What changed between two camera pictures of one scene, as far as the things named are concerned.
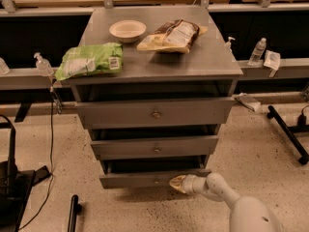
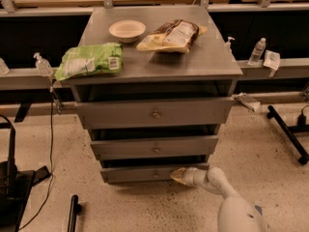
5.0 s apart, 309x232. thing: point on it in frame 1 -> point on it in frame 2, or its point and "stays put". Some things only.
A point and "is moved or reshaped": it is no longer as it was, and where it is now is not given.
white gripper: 192,184 -> 192,177
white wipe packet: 272,60 stays put
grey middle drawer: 105,150 stays put
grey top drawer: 155,112 stays put
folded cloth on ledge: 248,101 stays put
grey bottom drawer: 143,180 is moved or reshaped
